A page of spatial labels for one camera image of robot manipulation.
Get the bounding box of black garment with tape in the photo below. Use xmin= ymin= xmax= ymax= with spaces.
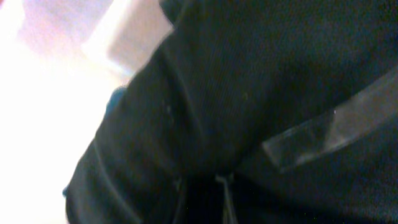
xmin=66 ymin=0 xmax=397 ymax=224

